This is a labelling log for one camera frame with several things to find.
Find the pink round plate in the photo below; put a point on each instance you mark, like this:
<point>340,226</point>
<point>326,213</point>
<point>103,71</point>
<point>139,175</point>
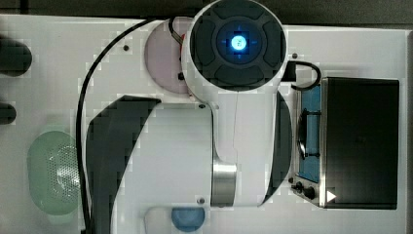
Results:
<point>162,58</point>

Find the small black cup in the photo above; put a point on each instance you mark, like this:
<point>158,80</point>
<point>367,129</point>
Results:
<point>8,114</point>

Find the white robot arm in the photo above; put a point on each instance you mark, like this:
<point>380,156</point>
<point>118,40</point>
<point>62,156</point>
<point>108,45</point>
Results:
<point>155,166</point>

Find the black toaster oven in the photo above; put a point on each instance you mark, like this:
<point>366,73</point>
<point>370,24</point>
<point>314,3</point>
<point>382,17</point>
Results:
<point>346,148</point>

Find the blue bowl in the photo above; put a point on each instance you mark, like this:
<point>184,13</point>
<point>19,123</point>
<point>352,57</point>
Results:
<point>188,219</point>

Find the green perforated colander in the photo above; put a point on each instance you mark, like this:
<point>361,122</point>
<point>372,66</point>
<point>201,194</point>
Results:
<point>54,183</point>

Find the large black cup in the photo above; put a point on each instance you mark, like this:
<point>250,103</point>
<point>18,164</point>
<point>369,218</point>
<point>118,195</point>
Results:
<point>15,57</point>

